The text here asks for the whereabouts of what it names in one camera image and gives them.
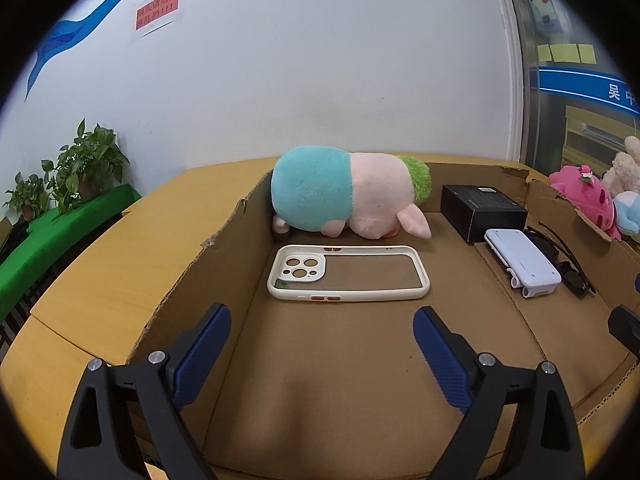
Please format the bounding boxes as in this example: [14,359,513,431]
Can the cartoon poster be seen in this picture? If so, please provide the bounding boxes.
[522,0,571,33]

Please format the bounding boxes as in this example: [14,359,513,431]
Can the blue wall decal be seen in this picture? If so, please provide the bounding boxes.
[25,0,193,101]

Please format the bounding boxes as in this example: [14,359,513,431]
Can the small potted green plant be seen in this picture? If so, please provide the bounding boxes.
[2,172,51,221]

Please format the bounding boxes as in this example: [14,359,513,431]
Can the light blue plush toy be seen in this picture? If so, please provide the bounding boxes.
[612,192,640,238]

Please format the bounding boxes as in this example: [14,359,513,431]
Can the white power bank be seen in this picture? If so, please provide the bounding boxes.
[484,228,563,299]

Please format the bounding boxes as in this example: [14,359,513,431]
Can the black sunglasses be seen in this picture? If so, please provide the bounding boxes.
[522,222,598,298]

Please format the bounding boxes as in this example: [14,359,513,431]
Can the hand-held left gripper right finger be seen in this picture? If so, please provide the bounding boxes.
[412,306,587,480]

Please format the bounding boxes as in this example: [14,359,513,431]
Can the white phone case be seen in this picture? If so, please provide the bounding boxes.
[266,244,432,303]

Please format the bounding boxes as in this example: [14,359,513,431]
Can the beige plush toy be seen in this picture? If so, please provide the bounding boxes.
[602,135,640,198]

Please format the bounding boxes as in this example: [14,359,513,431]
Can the pink plush toy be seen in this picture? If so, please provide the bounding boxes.
[548,164,623,241]

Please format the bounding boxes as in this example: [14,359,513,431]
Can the teal and pink plush pig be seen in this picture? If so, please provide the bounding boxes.
[270,146,433,241]

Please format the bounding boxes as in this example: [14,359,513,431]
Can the glass door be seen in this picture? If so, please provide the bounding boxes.
[500,0,640,176]

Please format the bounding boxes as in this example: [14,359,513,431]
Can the red paper wall sign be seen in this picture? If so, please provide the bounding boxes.
[131,0,182,38]

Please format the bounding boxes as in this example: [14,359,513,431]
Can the large potted green plant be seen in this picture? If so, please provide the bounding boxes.
[41,118,131,213]

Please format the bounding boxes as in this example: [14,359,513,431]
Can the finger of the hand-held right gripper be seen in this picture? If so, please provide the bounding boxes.
[607,304,640,358]

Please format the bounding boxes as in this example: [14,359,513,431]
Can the black product box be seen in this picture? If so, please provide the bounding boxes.
[440,184,530,244]

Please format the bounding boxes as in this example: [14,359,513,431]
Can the blue band door sign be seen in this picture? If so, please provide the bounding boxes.
[537,67,640,111]

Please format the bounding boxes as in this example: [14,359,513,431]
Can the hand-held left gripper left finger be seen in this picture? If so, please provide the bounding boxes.
[56,302,232,480]

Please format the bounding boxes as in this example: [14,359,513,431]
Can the brown cardboard box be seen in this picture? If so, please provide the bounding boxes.
[125,160,640,480]

